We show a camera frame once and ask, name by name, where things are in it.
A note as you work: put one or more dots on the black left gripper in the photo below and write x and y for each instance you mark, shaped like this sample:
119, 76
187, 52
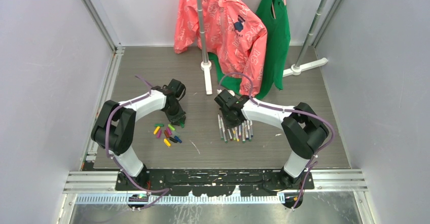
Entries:
180, 115

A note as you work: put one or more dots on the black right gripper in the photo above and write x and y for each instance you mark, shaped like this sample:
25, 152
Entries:
229, 124

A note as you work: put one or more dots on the dark green cap marker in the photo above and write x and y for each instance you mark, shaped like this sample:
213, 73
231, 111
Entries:
251, 133

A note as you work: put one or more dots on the brown cap marker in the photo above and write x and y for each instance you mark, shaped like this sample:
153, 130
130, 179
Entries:
230, 134

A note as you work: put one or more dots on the light green pen cap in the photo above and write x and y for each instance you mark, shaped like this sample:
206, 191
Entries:
171, 127

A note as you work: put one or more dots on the yellow pen cap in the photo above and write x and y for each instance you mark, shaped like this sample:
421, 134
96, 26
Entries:
156, 130
167, 142

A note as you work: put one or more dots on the blue pen cap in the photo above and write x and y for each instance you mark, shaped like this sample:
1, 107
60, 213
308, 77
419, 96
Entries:
178, 139

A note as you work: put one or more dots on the black pen cap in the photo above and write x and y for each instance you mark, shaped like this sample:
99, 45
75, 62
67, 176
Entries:
173, 140

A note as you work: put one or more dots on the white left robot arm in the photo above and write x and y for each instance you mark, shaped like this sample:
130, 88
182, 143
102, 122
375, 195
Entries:
114, 127

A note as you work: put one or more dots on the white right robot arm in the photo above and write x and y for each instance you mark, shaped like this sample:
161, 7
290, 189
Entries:
304, 130

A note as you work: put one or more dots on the white left rack foot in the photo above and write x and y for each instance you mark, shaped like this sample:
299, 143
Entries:
206, 67

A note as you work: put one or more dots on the left rack pole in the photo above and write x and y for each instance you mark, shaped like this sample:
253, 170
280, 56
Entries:
205, 60

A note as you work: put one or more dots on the rack pole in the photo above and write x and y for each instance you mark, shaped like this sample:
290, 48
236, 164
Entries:
310, 33
205, 60

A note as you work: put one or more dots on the pink printed jacket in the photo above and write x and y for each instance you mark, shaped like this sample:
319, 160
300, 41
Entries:
232, 31

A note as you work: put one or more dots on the green hanging shirt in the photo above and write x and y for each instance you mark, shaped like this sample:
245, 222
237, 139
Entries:
278, 43

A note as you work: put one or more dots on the right rack pole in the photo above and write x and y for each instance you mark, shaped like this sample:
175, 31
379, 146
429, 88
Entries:
310, 33

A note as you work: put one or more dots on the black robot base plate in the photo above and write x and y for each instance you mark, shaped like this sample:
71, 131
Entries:
214, 183

